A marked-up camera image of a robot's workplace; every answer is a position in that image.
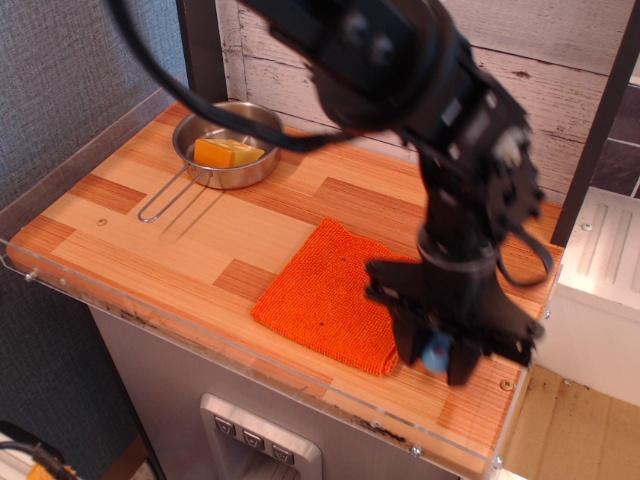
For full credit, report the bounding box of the steel pan with wire handle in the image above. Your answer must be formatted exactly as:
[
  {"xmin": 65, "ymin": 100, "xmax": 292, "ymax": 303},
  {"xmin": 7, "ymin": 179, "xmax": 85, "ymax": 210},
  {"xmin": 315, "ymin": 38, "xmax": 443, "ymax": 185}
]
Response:
[{"xmin": 138, "ymin": 114, "xmax": 279, "ymax": 223}]

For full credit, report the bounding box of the orange knitted cloth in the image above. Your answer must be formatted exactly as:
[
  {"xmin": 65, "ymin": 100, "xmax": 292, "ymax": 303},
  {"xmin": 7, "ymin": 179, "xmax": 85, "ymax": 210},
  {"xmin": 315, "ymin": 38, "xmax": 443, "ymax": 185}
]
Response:
[{"xmin": 251, "ymin": 218, "xmax": 410, "ymax": 376}]

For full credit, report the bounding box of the dark left vertical post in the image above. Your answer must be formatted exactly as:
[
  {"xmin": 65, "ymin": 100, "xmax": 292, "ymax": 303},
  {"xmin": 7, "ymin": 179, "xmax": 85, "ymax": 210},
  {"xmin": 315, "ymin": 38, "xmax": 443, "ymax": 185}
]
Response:
[{"xmin": 176, "ymin": 0, "xmax": 228, "ymax": 103}]

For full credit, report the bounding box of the dark right vertical post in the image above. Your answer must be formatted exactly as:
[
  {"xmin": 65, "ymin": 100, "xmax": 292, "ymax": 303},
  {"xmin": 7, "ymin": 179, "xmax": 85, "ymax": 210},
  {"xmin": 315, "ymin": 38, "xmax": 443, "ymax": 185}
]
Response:
[{"xmin": 551, "ymin": 1, "xmax": 639, "ymax": 247}]

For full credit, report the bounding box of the grey toy fridge cabinet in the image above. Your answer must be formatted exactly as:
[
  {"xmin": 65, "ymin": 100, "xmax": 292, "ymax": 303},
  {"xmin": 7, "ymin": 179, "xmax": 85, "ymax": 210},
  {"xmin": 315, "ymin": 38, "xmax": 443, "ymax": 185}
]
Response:
[{"xmin": 92, "ymin": 308, "xmax": 489, "ymax": 479}]

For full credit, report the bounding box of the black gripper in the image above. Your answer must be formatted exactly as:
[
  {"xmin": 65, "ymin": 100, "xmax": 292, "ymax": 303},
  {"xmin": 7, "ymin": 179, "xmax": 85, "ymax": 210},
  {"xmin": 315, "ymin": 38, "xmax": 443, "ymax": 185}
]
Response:
[{"xmin": 366, "ymin": 246, "xmax": 544, "ymax": 386}]

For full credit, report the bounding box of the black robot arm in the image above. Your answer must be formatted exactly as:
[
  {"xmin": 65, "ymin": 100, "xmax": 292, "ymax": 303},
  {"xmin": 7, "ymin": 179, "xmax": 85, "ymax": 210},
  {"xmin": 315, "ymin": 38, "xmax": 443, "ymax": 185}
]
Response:
[{"xmin": 250, "ymin": 1, "xmax": 553, "ymax": 386}]

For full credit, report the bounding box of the yellow cheese wedge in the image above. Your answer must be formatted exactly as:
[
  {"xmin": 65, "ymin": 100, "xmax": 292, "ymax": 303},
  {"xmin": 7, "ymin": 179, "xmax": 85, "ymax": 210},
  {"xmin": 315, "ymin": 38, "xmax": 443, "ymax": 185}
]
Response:
[{"xmin": 193, "ymin": 138, "xmax": 265, "ymax": 168}]

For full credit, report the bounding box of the black and yellow object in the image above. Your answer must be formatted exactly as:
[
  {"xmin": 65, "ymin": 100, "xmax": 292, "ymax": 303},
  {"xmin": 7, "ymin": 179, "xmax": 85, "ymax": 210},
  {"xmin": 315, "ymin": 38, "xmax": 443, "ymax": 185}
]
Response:
[{"xmin": 1, "ymin": 420, "xmax": 78, "ymax": 479}]

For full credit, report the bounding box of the blue spoon with grey bowl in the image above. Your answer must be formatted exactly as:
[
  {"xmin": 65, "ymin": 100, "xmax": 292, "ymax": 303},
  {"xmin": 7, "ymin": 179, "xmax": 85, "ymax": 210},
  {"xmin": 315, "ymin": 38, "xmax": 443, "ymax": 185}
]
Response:
[{"xmin": 420, "ymin": 332, "xmax": 453, "ymax": 374}]

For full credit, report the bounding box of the silver dispenser panel with buttons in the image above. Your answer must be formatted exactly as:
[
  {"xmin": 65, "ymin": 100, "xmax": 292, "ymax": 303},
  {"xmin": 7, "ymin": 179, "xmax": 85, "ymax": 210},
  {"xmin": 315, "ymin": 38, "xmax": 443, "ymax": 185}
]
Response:
[{"xmin": 200, "ymin": 393, "xmax": 323, "ymax": 479}]

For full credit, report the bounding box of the white toy appliance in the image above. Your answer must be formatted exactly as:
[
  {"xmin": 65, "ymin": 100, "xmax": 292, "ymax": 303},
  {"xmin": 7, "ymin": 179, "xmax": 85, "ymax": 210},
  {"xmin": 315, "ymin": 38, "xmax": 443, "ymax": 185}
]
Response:
[{"xmin": 537, "ymin": 188, "xmax": 639, "ymax": 405}]

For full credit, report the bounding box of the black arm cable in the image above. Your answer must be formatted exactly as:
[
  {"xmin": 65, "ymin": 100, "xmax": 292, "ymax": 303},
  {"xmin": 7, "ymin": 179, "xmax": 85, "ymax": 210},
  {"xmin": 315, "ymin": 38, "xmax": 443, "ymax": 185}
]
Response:
[{"xmin": 102, "ymin": 0, "xmax": 351, "ymax": 154}]

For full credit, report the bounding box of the dark vertical post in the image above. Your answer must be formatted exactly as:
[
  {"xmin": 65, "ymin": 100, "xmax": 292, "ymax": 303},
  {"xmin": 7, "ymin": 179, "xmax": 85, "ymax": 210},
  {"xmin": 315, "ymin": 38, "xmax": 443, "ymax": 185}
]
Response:
[
  {"xmin": 551, "ymin": 1, "xmax": 639, "ymax": 247},
  {"xmin": 176, "ymin": 0, "xmax": 228, "ymax": 103}
]

